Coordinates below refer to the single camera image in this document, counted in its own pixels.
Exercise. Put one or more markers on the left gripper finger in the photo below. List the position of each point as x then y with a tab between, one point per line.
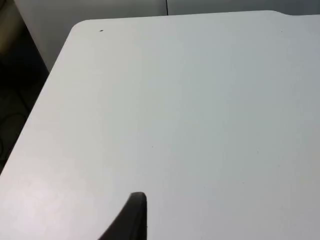
132	220

